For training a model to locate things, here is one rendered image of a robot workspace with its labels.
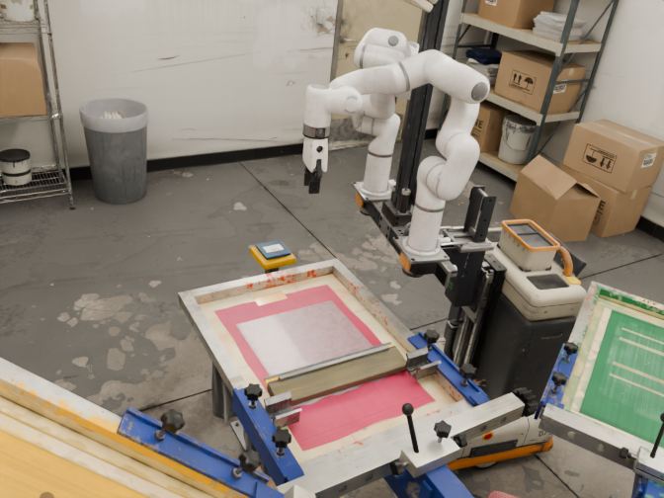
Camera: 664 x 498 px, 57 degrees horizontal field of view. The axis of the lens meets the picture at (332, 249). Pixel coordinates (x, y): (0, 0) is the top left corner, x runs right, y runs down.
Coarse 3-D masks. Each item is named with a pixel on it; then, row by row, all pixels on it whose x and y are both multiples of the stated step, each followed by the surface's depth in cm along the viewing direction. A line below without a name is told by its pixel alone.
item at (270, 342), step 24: (216, 312) 190; (240, 312) 192; (264, 312) 193; (240, 336) 182; (264, 336) 183; (288, 336) 184; (264, 360) 174; (288, 360) 175; (312, 360) 176; (264, 384) 165; (312, 408) 160; (336, 408) 160; (360, 408) 161; (312, 432) 153; (336, 432) 153
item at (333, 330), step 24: (312, 288) 207; (288, 312) 194; (312, 312) 195; (336, 312) 197; (312, 336) 185; (336, 336) 186; (360, 336) 187; (384, 384) 170; (408, 384) 171; (384, 408) 162
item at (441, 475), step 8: (432, 472) 135; (440, 472) 135; (448, 472) 135; (416, 480) 138; (432, 480) 133; (440, 480) 133; (448, 480) 133; (456, 480) 134; (432, 488) 133; (440, 488) 131; (448, 488) 132; (456, 488) 132; (464, 488) 132; (432, 496) 134; (440, 496) 131; (448, 496) 130; (456, 496) 130; (464, 496) 130; (472, 496) 130
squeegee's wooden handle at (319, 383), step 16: (384, 352) 176; (336, 368) 168; (352, 368) 169; (368, 368) 170; (384, 368) 171; (400, 368) 173; (272, 384) 160; (288, 384) 161; (304, 384) 162; (320, 384) 163; (336, 384) 164; (352, 384) 166; (304, 400) 160
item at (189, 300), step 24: (312, 264) 214; (336, 264) 215; (216, 288) 196; (240, 288) 198; (264, 288) 204; (360, 288) 204; (192, 312) 183; (384, 312) 193; (216, 336) 175; (408, 336) 184; (216, 360) 167; (240, 384) 159; (456, 408) 160; (384, 432) 150; (408, 432) 151; (336, 456) 142
